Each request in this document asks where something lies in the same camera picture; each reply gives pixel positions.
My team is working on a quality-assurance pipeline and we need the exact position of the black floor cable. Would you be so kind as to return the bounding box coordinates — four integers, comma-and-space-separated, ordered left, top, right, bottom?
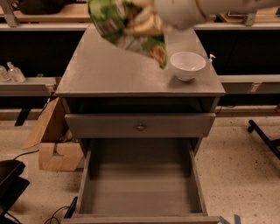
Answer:
12, 149, 40, 161

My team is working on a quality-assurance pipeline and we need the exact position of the dark bag on bench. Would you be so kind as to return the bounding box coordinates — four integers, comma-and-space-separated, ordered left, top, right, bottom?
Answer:
17, 0, 87, 15

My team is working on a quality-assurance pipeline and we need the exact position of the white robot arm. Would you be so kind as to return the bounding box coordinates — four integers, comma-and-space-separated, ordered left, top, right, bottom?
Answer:
124, 0, 280, 36

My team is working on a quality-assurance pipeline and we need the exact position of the clear sanitizer bottle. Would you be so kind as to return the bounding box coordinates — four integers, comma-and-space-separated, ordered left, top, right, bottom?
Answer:
7, 61, 25, 83

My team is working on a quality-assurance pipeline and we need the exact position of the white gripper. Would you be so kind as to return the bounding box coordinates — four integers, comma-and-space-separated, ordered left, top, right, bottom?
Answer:
124, 0, 207, 36

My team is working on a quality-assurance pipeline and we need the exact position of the green rice chip bag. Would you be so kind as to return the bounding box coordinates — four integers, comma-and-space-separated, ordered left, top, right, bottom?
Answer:
87, 0, 167, 69

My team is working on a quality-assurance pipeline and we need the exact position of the white ceramic bowl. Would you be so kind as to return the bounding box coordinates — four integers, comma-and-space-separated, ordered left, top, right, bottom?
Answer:
170, 52, 207, 81

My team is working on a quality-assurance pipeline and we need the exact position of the open grey lower drawer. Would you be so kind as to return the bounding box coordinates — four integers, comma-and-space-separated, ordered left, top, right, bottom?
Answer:
62, 138, 219, 224

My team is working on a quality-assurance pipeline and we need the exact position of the white pump dispenser top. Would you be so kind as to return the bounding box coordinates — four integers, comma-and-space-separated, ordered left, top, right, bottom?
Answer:
209, 53, 216, 62

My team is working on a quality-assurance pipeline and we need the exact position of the grey drawer cabinet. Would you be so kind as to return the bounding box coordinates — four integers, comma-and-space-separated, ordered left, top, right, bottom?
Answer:
56, 26, 225, 150

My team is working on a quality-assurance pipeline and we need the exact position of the black tray stand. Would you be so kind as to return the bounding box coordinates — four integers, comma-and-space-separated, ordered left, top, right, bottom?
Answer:
0, 160, 30, 224

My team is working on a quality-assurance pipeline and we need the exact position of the black metal stand leg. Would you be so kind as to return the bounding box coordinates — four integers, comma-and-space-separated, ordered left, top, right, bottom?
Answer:
248, 120, 280, 159

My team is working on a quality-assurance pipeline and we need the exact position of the brown cardboard box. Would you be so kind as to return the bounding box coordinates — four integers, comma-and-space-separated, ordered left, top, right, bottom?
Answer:
23, 98, 83, 172

